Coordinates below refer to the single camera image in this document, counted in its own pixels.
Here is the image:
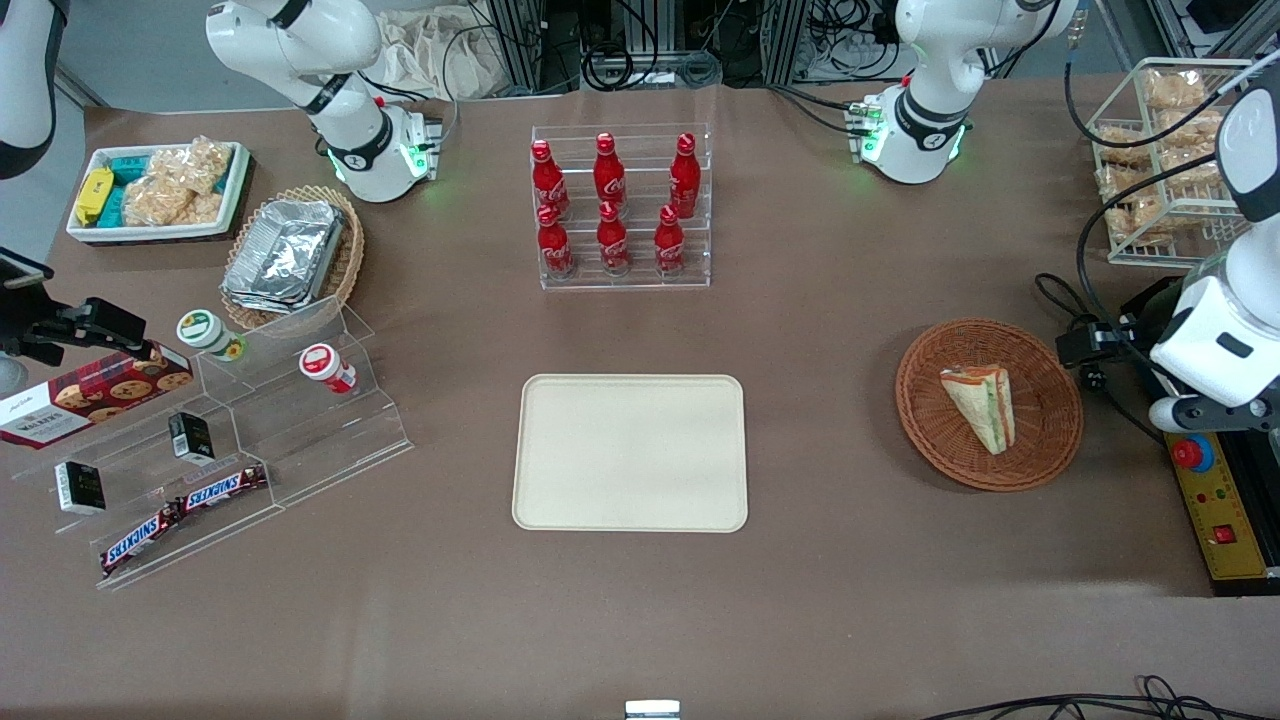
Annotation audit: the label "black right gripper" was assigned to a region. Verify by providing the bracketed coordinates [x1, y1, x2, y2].
[0, 297, 151, 367]

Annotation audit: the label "triangular sandwich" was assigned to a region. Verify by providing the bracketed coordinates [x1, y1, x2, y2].
[939, 364, 1018, 457]

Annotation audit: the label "brown round wicker basket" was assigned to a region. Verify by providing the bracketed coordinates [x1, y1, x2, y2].
[895, 318, 1085, 493]

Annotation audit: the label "white rectangular snack tray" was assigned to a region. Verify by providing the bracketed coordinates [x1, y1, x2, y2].
[65, 140, 252, 245]

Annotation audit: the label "light oval wicker basket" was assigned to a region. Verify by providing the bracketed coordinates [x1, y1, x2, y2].
[219, 184, 367, 332]

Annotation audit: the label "beige rectangular tray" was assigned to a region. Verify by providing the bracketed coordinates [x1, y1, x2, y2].
[511, 373, 750, 534]

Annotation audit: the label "red cookie box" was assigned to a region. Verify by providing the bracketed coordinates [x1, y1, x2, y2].
[0, 342, 195, 451]

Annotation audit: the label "green lid cup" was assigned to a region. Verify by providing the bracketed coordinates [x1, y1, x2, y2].
[176, 308, 248, 364]

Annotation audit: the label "yellow snack pack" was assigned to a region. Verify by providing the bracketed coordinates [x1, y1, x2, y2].
[74, 166, 115, 227]

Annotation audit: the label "clear rice cracker bag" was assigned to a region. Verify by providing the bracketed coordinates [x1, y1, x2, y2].
[158, 136, 234, 197]
[121, 175, 224, 228]

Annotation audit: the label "small black box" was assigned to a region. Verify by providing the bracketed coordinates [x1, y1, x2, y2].
[54, 459, 108, 516]
[167, 410, 216, 465]

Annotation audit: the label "bagged fried snack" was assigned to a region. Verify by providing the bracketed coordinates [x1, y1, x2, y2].
[1159, 144, 1227, 187]
[1106, 196, 1172, 247]
[1142, 67, 1207, 110]
[1096, 164, 1162, 203]
[1096, 124, 1152, 167]
[1159, 107, 1229, 147]

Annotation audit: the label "aluminium foil container stack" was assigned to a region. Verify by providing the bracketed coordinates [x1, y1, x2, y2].
[221, 197, 347, 315]

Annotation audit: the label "Snickers chocolate bar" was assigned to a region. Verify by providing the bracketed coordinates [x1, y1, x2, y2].
[99, 504, 187, 578]
[177, 463, 270, 514]

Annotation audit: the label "red lid cup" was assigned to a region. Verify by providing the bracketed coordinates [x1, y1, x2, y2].
[298, 342, 358, 395]

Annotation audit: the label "black appliance with yellow panel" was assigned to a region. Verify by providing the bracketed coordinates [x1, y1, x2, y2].
[1113, 272, 1280, 598]

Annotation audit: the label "clear acrylic step display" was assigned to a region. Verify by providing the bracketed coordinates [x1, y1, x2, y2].
[9, 294, 415, 592]

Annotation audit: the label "beige crumpled cloth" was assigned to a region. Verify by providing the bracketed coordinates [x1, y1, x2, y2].
[374, 8, 503, 102]

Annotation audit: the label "red cola bottle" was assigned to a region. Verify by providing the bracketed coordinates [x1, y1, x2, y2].
[653, 204, 688, 276]
[595, 201, 632, 277]
[536, 204, 576, 280]
[529, 139, 572, 222]
[667, 132, 702, 220]
[592, 131, 629, 214]

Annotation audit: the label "clear acrylic bottle rack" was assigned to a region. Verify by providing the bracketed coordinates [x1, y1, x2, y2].
[529, 122, 714, 292]

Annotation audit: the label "black power cable with plug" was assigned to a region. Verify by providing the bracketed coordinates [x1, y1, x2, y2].
[1033, 271, 1167, 447]

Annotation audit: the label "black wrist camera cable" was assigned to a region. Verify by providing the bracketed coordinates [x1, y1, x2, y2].
[1062, 40, 1251, 331]

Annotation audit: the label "white wire basket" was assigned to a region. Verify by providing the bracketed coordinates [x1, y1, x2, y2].
[1085, 57, 1263, 268]

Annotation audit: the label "black loose cables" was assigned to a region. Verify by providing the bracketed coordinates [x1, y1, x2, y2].
[918, 674, 1280, 720]

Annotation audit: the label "aluminium frame post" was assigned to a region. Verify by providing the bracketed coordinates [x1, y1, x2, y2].
[486, 0, 547, 97]
[764, 0, 812, 87]

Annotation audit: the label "black coiled cable bundle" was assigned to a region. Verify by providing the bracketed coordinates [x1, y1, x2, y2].
[578, 0, 727, 92]

